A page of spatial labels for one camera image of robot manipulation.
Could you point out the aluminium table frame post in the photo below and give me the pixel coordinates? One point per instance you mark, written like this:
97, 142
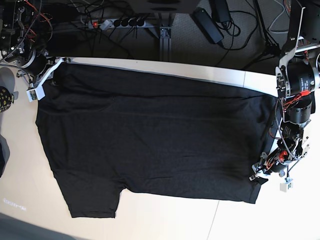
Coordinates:
162, 30

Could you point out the dark object at left edge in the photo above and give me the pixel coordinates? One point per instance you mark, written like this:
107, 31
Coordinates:
4, 154

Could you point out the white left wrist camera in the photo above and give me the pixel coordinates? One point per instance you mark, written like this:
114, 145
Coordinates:
286, 185

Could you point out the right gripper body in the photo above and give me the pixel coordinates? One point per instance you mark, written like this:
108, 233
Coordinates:
36, 65

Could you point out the black T-shirt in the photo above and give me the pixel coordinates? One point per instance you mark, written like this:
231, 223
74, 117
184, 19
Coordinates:
105, 130

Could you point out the black power adapter brick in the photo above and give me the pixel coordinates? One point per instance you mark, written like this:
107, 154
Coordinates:
207, 26

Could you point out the grey power strip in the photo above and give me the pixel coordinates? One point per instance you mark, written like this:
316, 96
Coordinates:
115, 23

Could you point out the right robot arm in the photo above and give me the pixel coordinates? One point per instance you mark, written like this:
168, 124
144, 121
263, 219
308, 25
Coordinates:
26, 30

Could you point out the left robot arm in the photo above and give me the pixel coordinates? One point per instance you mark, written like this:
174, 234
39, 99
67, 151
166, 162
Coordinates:
297, 78

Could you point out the black yellow spotted object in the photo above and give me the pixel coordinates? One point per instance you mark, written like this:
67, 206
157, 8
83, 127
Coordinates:
7, 98

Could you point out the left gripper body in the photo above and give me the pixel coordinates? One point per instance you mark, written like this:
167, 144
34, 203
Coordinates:
279, 161

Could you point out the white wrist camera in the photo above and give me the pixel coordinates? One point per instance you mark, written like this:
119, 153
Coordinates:
35, 94
286, 185

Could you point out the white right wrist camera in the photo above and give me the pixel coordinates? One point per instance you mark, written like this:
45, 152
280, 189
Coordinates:
35, 94

